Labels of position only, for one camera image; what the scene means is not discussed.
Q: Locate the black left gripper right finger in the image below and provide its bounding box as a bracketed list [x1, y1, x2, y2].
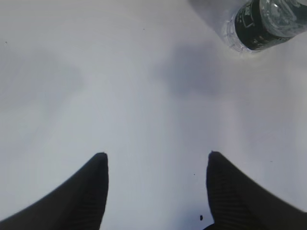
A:
[206, 151, 307, 230]

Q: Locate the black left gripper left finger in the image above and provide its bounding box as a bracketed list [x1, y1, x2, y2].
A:
[0, 153, 108, 230]

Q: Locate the clear plastic water bottle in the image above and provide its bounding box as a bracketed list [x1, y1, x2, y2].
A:
[223, 0, 307, 53]

